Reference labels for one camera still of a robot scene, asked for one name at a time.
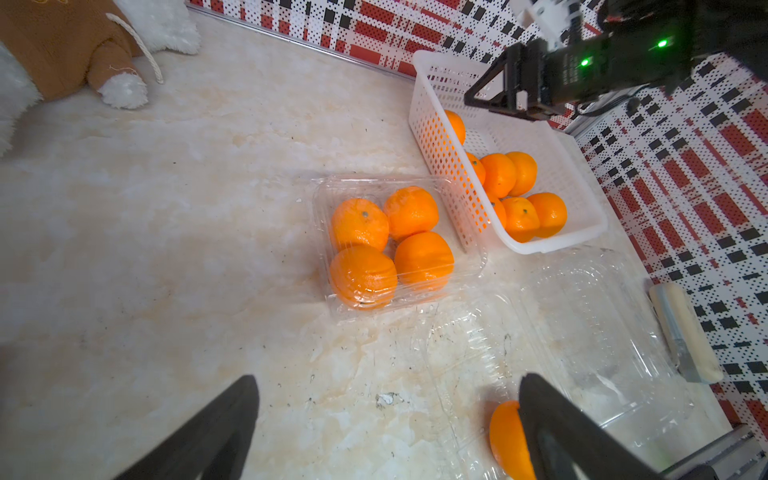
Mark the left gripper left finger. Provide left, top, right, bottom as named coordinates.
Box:
left=118, top=375, right=260, bottom=479

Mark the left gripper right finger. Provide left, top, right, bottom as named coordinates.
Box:
left=519, top=373, right=661, bottom=479

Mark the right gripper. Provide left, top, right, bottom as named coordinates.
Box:
left=464, top=1, right=690, bottom=120

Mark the orange front container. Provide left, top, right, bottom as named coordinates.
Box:
left=489, top=400, right=536, bottom=480
left=507, top=151, right=538, bottom=197
left=445, top=110, right=466, bottom=145
left=480, top=153, right=518, bottom=198

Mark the white plastic basket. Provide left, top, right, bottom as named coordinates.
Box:
left=408, top=51, right=608, bottom=255

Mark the orange four container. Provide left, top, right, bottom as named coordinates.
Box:
left=527, top=192, right=568, bottom=238

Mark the clear clamshell container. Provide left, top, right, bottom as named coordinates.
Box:
left=521, top=246, right=693, bottom=447
left=312, top=175, right=487, bottom=318
left=412, top=290, right=561, bottom=479

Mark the orange three container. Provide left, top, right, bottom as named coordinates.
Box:
left=501, top=197, right=540, bottom=243

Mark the orange one container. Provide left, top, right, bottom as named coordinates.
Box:
left=466, top=152, right=486, bottom=185

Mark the orange two container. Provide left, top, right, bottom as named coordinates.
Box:
left=489, top=196, right=508, bottom=231

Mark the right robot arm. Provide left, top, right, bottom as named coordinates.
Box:
left=464, top=1, right=767, bottom=121

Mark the white teddy bear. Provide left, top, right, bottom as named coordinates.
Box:
left=1, top=1, right=202, bottom=152

